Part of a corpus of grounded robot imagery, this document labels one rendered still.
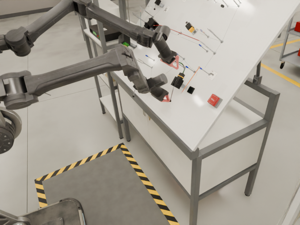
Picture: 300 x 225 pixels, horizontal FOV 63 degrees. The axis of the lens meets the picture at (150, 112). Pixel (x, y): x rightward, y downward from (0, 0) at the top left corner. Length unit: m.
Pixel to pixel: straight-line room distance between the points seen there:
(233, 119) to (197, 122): 0.38
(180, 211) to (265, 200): 0.70
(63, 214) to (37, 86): 1.30
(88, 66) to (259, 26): 0.91
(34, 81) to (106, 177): 1.67
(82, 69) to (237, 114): 1.17
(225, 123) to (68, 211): 1.26
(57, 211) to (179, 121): 1.13
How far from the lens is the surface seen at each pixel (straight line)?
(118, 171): 2.43
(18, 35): 1.30
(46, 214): 2.05
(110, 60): 0.81
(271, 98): 1.64
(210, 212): 2.15
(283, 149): 2.77
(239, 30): 1.46
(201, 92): 1.41
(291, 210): 1.44
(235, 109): 1.77
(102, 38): 2.16
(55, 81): 0.84
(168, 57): 1.30
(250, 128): 1.63
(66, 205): 2.03
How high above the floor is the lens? 1.83
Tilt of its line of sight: 37 degrees down
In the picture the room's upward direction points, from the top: 5 degrees counter-clockwise
